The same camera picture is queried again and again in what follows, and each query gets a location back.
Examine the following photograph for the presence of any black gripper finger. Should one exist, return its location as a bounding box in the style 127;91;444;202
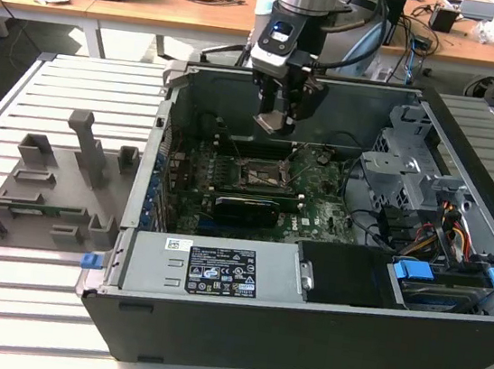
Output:
247;69;286;120
277;60;333;141

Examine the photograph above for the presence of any silver CPU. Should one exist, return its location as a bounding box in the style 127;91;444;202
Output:
251;106;294;137

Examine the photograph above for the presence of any thin wire locking lever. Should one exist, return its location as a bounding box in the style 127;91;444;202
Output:
287;161;314;191
224;134;250;169

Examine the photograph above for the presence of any CPU socket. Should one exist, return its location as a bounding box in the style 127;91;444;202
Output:
235;153;299;196

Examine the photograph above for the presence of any tall black box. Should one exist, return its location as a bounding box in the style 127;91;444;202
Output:
378;0;409;50

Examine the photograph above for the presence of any green motherboard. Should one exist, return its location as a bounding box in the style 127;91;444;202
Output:
156;126;370;257

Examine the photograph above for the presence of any black RAM slot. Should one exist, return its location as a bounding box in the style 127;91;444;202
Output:
182;184;300;209
207;184;299;204
181;189;299;215
210;180;298;199

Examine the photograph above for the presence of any silver drive cage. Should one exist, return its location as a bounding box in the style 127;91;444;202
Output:
353;97;489;220

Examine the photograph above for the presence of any black graphics card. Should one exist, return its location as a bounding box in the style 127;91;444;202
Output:
209;191;282;244

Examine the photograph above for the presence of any small black box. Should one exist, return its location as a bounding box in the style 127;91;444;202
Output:
427;3;461;34

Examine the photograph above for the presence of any wooden desk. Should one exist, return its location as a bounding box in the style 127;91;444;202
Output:
0;0;494;113

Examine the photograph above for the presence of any grey flat device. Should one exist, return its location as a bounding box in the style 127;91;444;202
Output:
440;0;494;22

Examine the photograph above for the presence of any hard disk in blue carrier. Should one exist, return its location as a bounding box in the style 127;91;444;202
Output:
380;253;492;319

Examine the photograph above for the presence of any silver power supply unit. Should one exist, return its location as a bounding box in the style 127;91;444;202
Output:
117;221;320;317

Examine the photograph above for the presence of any grey parts rack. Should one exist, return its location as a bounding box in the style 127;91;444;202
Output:
0;100;147;266

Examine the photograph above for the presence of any blue case latch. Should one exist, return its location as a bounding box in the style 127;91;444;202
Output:
80;251;106;272

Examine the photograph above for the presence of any black open PC case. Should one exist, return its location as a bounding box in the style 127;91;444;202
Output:
64;45;494;369

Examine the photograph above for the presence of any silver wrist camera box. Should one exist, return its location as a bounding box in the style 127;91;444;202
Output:
247;16;299;80

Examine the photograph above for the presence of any thick black cable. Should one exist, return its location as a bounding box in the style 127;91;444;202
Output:
335;155;399;250

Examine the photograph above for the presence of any yellow red wire bundle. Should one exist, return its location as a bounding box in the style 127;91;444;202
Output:
434;200;478;264

